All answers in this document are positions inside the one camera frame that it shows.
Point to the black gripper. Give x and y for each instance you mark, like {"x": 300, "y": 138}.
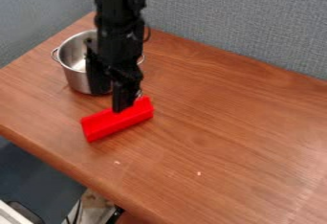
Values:
{"x": 112, "y": 60}

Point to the red rectangular block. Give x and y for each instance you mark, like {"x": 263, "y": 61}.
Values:
{"x": 106, "y": 122}

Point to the stainless steel pot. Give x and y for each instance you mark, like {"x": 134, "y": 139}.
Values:
{"x": 69, "y": 55}

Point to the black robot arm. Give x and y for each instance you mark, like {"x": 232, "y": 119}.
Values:
{"x": 113, "y": 51}

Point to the white object at corner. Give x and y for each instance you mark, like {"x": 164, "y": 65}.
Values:
{"x": 13, "y": 213}

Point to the metal table leg frame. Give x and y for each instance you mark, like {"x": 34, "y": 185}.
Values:
{"x": 93, "y": 209}

